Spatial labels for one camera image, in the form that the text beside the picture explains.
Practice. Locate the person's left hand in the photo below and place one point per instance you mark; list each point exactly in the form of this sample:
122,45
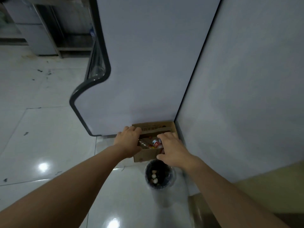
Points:
128,142

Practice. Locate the person's right hand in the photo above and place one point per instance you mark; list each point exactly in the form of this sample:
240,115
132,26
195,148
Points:
175,151

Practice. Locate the person's right forearm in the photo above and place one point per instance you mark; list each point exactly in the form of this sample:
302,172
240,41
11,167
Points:
225,199

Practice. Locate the person's left forearm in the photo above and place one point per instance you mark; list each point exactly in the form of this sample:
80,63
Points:
66,187

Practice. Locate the black round trash bin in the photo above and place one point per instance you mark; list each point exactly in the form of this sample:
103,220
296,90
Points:
164,174

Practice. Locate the plastic bottle red label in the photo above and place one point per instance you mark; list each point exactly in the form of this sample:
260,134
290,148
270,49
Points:
156,142

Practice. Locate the brown cardboard box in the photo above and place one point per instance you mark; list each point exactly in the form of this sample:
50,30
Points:
152,127

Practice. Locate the blue white container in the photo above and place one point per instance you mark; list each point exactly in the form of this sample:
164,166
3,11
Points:
92,32

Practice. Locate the low grey cabinet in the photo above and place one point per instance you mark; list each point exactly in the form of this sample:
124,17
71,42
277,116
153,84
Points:
35,33

